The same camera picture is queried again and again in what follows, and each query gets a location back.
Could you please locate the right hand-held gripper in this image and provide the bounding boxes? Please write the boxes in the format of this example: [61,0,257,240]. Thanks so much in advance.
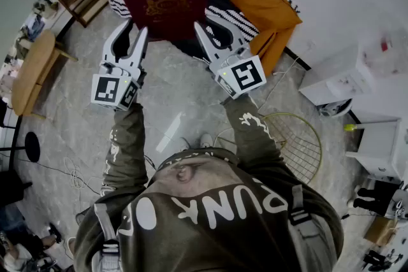
[194,13,267,100]

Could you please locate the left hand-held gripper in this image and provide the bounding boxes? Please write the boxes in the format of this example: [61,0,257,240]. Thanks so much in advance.
[91,19,149,111]

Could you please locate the dark red hardcover book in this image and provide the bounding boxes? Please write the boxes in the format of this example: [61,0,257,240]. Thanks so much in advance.
[115,0,210,42]

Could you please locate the person's right forearm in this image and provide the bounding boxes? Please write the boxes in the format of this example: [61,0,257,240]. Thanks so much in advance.
[221,95,288,169]

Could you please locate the person's left forearm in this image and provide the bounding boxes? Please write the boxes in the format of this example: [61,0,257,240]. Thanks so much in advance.
[101,101,150,198]

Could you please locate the orange cushion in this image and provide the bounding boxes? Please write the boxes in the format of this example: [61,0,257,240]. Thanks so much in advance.
[228,0,303,34]

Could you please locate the round wooden table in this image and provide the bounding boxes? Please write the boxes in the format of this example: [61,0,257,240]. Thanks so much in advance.
[11,29,79,120]

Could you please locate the person's white shoe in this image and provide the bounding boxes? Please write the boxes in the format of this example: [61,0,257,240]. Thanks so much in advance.
[199,133,214,149]

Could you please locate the white box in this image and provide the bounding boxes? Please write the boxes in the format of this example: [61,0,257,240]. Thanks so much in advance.
[298,44,377,106]

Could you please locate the black round stand base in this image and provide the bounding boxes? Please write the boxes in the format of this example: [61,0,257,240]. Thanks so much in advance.
[24,131,41,163]

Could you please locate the clear plastic storage box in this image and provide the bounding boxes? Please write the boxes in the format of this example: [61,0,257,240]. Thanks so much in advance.
[360,27,408,78]

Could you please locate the person's olive printed sweatshirt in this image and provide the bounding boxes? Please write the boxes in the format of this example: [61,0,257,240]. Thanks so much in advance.
[75,149,345,272]

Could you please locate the white cabinet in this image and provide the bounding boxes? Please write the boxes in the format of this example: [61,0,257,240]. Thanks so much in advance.
[346,117,408,182]

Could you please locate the cardboard box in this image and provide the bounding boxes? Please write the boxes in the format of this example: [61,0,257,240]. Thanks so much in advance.
[365,216,398,247]

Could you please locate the white power cable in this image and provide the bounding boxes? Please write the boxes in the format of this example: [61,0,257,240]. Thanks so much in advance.
[265,55,303,108]

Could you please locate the white floor cable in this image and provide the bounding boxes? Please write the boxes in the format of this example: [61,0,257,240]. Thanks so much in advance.
[62,155,103,197]

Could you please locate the grey harness strap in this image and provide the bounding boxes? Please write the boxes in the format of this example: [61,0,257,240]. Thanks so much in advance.
[93,203,124,272]
[288,184,321,241]

